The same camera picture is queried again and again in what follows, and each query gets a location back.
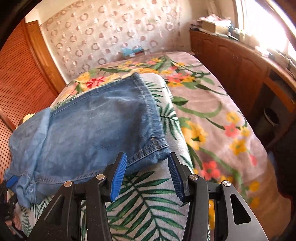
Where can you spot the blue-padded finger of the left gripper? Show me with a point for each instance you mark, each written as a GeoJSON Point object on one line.
{"type": "Point", "coordinates": [12, 181]}

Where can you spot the blue denim jeans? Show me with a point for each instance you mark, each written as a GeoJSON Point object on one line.
{"type": "Point", "coordinates": [79, 139]}

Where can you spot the long wooden side cabinet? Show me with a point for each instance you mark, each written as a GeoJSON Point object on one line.
{"type": "Point", "coordinates": [252, 81]}

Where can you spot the floral print bedspread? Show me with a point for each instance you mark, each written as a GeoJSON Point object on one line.
{"type": "Point", "coordinates": [210, 135]}

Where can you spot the blue item at bed head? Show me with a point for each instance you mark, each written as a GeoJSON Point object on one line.
{"type": "Point", "coordinates": [127, 52]}

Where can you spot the yellow plush toy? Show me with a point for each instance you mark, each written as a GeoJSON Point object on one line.
{"type": "Point", "coordinates": [25, 118]}

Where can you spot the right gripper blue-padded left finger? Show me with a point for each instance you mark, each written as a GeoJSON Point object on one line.
{"type": "Point", "coordinates": [105, 187]}

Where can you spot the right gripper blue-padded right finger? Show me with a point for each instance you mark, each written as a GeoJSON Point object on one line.
{"type": "Point", "coordinates": [192, 189]}

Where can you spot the cardboard box on cabinet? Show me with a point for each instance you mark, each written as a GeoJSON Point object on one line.
{"type": "Point", "coordinates": [217, 27]}

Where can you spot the palm leaf print blanket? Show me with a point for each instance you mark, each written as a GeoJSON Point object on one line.
{"type": "Point", "coordinates": [83, 132]}

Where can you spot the circle pattern sheer curtain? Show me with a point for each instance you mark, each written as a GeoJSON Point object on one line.
{"type": "Point", "coordinates": [82, 35]}

